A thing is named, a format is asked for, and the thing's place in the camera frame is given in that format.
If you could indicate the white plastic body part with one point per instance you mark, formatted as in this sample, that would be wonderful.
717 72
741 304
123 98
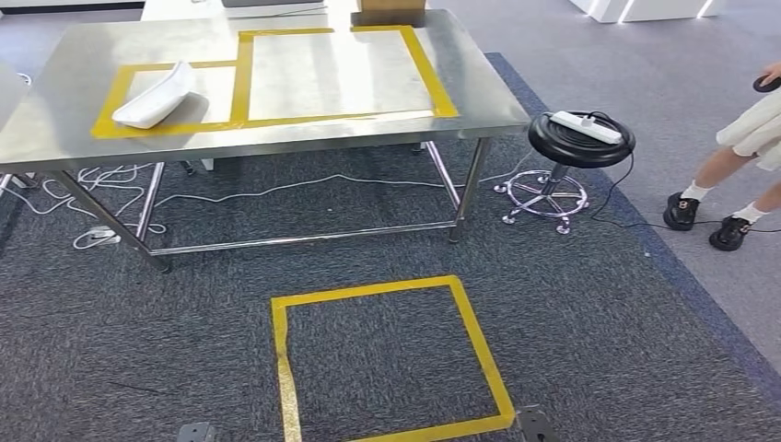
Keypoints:
155 97

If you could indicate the steel workbench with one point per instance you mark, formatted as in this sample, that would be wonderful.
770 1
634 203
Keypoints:
476 79

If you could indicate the yellow tape on workbench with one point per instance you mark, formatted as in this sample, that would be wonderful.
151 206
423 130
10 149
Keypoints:
242 79

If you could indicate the yellow square floor tape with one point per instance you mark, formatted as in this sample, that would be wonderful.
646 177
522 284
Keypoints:
482 366

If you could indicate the black round stool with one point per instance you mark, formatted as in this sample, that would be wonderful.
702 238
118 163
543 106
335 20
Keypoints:
573 152

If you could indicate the white power strip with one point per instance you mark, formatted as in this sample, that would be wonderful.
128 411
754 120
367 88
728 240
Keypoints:
586 127

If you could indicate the brown cardboard box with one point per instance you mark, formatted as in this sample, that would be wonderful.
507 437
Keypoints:
393 4

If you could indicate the white power adapter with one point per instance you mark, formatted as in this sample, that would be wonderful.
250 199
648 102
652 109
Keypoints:
102 233

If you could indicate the person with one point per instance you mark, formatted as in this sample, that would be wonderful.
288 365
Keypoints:
683 210

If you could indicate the white lit platform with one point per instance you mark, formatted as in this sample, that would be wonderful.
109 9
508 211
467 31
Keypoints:
647 9

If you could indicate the black handheld controller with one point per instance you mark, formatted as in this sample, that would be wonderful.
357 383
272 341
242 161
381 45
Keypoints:
766 84

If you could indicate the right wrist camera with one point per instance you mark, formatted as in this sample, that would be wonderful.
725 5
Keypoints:
537 424

